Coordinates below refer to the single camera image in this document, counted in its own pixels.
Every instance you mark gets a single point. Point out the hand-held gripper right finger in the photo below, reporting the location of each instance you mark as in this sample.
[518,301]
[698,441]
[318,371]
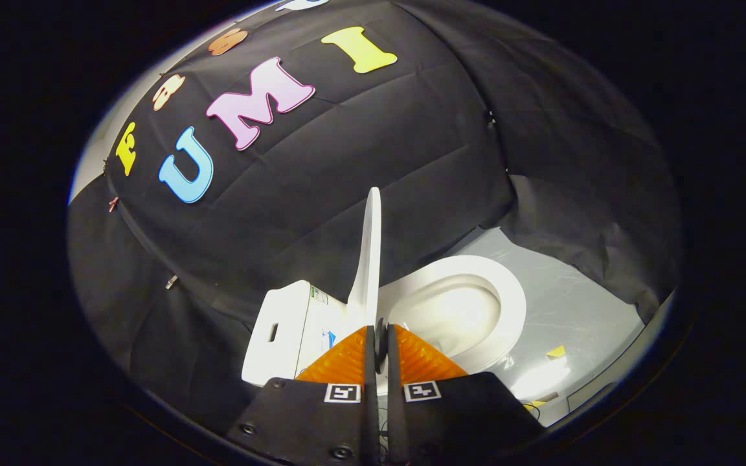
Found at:
[451,414]

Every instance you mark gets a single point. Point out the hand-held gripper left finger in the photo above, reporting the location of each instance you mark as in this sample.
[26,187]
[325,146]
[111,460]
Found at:
[321,421]

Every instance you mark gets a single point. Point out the white toilet lid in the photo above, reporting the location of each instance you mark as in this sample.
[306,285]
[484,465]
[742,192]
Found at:
[368,259]

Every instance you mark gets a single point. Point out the white toilet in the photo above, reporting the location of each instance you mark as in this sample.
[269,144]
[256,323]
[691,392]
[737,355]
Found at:
[470,268]

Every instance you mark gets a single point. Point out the yellow tape piece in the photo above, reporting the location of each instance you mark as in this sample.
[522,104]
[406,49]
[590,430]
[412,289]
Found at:
[555,351]
[530,405]

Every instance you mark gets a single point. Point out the silver spring clip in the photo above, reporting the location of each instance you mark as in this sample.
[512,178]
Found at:
[171,281]

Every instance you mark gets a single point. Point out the copper spring clip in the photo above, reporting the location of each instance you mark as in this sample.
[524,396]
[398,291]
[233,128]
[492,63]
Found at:
[113,204]

